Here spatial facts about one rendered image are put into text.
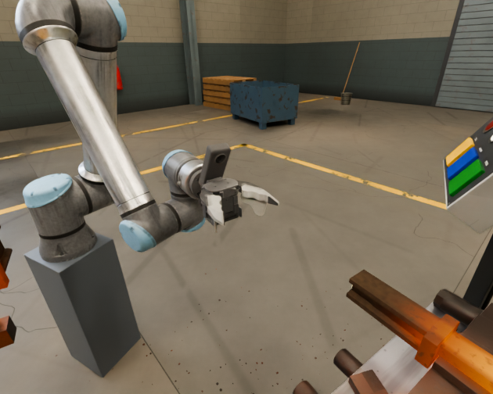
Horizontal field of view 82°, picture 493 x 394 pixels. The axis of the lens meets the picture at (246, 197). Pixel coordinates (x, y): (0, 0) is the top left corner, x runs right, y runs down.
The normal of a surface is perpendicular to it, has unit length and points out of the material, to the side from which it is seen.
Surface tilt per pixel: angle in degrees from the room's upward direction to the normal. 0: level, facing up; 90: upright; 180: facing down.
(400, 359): 0
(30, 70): 90
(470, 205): 90
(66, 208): 90
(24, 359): 0
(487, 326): 0
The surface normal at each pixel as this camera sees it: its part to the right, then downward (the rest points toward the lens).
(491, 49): -0.74, 0.32
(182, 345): -0.01, -0.89
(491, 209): -0.51, 0.39
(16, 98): 0.67, 0.33
